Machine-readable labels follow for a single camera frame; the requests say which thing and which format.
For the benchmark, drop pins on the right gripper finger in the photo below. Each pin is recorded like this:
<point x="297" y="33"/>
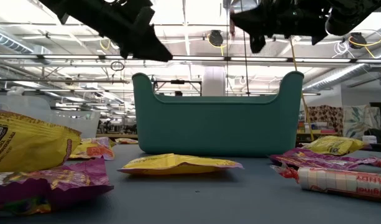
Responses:
<point x="244" y="21"/>
<point x="258" y="42"/>

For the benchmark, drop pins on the clear plastic bin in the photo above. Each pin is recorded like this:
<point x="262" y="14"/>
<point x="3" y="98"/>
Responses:
<point x="84" y="124"/>

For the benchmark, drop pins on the black metal rack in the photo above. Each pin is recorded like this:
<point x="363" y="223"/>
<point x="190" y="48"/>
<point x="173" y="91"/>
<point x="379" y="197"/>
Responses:
<point x="184" y="81"/>

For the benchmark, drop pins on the person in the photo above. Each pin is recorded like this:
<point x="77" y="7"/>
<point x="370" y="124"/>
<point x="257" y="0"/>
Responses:
<point x="178" y="93"/>

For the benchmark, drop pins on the white round column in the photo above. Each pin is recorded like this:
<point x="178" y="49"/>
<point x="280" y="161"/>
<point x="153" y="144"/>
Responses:
<point x="213" y="81"/>

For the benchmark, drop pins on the green plastic bin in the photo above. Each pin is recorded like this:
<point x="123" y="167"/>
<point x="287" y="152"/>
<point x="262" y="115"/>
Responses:
<point x="218" y="127"/>

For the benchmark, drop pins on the leopard pattern fabric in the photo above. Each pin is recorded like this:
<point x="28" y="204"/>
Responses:
<point x="325" y="119"/>

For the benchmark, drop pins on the floral pattern fabric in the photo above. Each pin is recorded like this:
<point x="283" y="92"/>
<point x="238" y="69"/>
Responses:
<point x="356" y="119"/>

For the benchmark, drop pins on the purple Skittles pack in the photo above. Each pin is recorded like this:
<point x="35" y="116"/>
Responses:
<point x="311" y="158"/>
<point x="78" y="183"/>
<point x="372" y="161"/>

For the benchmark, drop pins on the white container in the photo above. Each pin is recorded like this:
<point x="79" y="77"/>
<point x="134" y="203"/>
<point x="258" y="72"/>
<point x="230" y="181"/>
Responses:
<point x="369" y="139"/>

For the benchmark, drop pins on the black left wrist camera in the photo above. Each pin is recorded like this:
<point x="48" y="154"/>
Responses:
<point x="145" y="15"/>

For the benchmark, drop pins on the silver ventilation duct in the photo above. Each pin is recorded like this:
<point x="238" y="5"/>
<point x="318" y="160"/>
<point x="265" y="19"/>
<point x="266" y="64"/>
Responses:
<point x="339" y="73"/>

